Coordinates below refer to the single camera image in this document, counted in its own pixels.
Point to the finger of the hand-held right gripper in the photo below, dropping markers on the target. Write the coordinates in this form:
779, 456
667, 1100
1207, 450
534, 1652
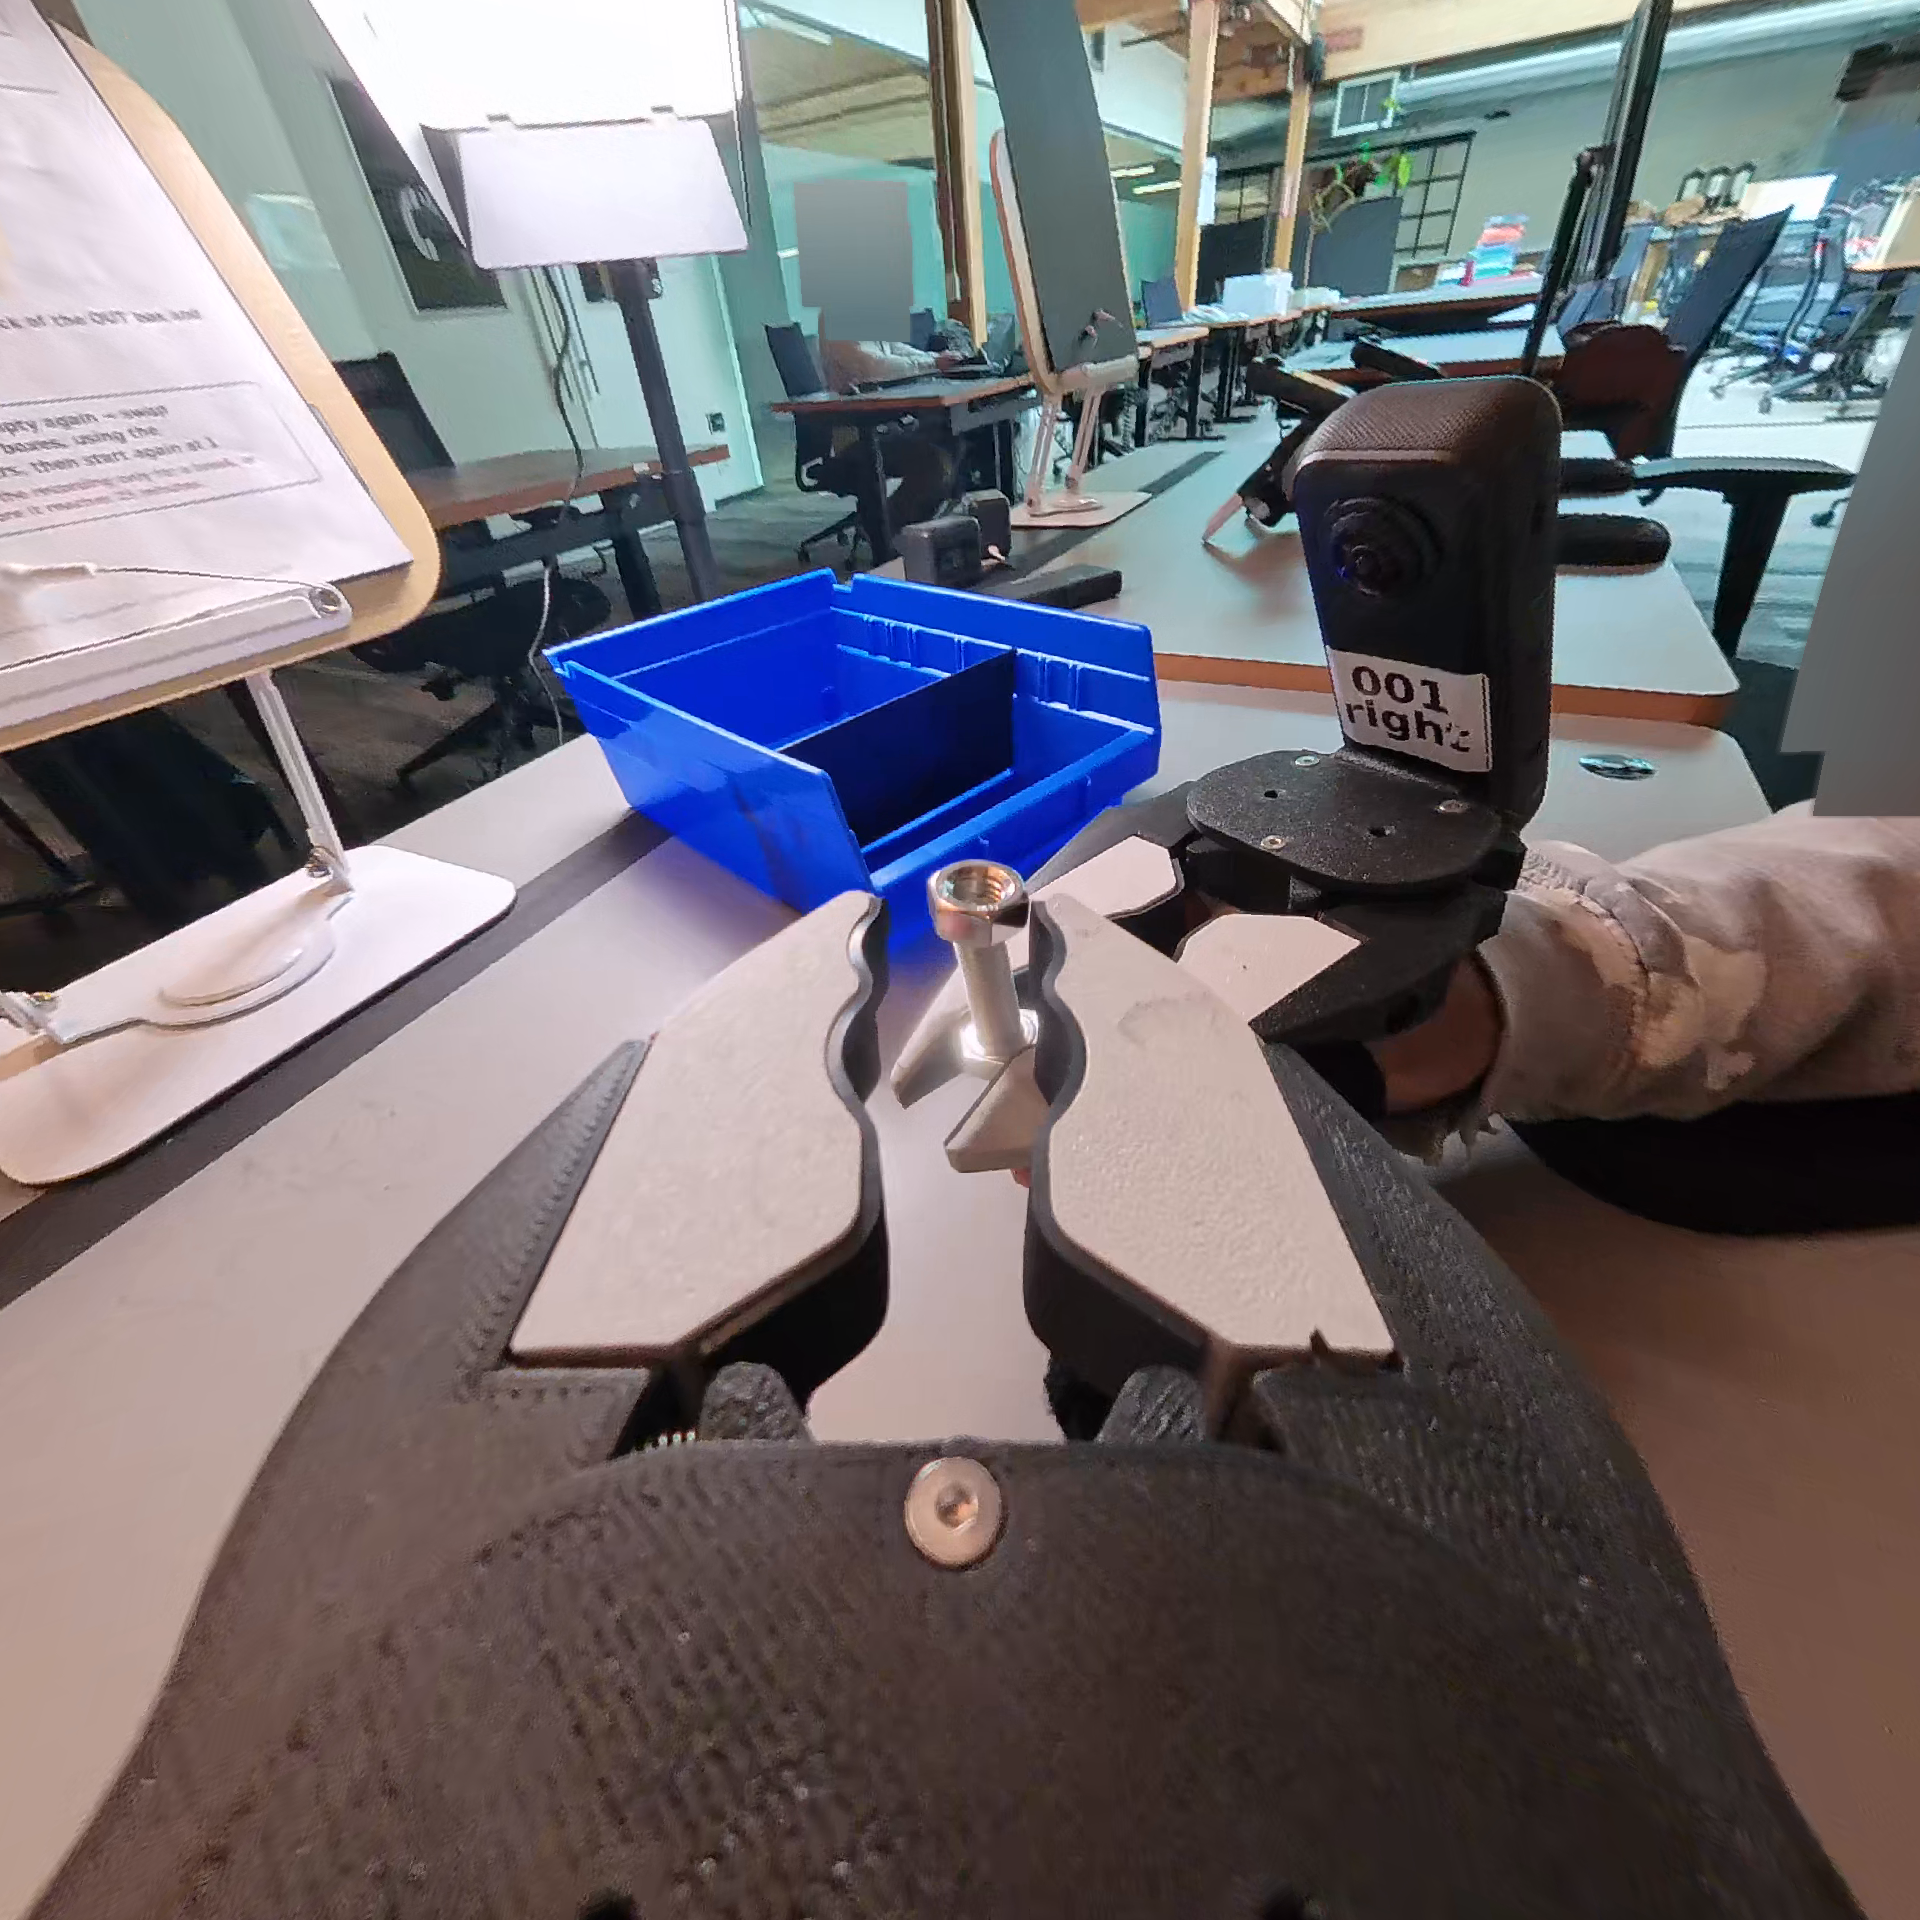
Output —
1243, 961
1125, 878

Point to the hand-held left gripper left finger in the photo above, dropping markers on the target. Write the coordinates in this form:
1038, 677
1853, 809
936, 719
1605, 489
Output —
705, 1170

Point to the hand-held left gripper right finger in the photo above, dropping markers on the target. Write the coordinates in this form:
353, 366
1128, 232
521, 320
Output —
1200, 1184

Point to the silver hex bolt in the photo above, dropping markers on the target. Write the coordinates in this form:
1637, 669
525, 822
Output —
990, 991

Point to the person's right forearm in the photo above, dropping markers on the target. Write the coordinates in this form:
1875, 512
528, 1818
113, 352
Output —
1695, 975

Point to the person's right hand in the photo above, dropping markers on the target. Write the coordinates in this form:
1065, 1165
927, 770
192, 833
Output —
1447, 1042

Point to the black plastic bin divider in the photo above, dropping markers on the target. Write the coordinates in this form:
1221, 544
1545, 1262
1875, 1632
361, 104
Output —
931, 751

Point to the grey wood-edged table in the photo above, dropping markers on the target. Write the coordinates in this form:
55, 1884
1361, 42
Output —
1200, 616

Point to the black flat case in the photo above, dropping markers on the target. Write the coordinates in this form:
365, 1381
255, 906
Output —
1065, 586

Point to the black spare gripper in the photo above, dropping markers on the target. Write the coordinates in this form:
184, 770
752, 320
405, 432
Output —
1277, 481

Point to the blue plastic bin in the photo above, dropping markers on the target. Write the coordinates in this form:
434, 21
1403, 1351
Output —
705, 751

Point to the brown office chair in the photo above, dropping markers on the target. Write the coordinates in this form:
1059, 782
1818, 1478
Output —
1635, 390

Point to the black office chair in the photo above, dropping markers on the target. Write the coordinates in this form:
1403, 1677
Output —
495, 629

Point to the wooden easel black panel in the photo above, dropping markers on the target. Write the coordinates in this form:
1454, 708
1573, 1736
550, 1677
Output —
1065, 225

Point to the wooden office desk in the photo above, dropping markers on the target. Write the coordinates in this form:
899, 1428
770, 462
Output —
570, 481

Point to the wooden document board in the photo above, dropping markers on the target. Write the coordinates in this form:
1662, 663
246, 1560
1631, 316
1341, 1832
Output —
382, 495

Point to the white light panel stand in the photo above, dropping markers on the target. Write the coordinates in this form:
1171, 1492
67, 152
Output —
600, 188

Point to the printed instruction sheet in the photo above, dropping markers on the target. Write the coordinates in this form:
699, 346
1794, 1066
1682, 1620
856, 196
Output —
150, 375

